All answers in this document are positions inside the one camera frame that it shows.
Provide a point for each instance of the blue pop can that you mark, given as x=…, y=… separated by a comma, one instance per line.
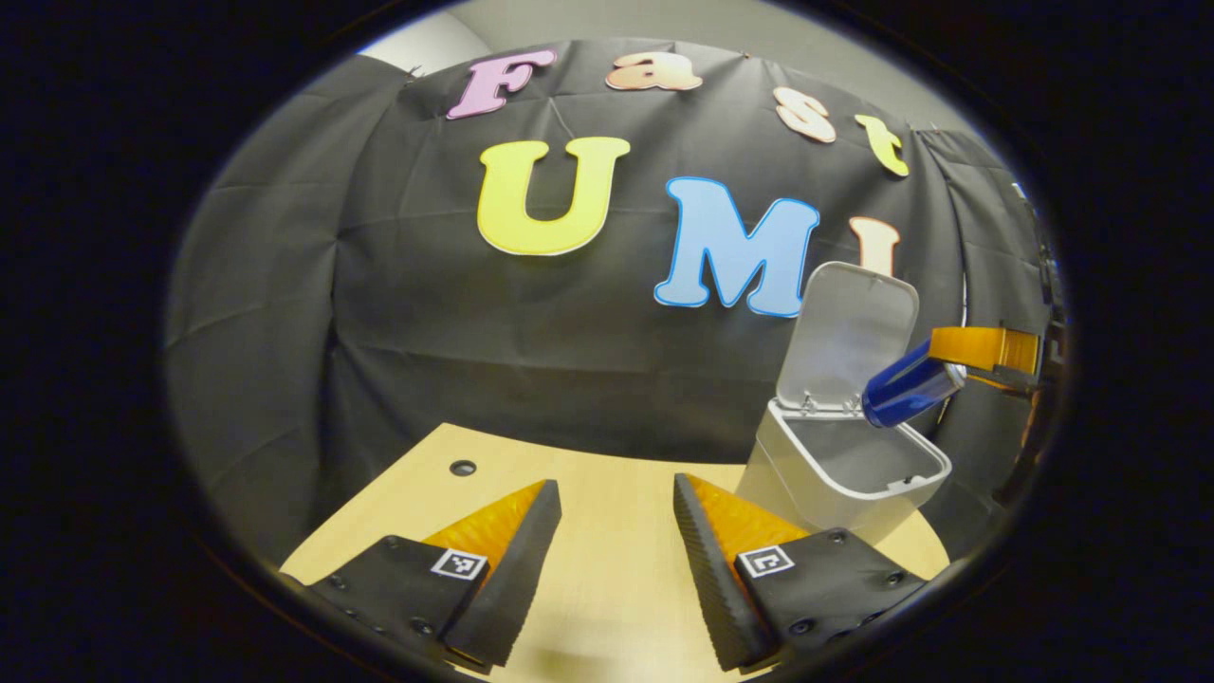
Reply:
x=906, y=389

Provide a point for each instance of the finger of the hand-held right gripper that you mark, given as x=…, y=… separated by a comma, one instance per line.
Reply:
x=1010, y=384
x=986, y=346

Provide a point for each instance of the white desktop garbage bin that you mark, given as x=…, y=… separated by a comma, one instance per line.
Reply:
x=835, y=474

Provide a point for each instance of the black backdrop cloth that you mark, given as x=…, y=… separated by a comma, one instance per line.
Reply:
x=427, y=360

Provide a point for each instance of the wooden desktop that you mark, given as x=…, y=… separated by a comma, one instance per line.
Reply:
x=616, y=569

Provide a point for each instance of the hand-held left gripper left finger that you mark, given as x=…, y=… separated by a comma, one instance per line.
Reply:
x=517, y=569

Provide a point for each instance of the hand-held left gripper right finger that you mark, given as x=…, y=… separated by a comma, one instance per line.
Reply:
x=716, y=579

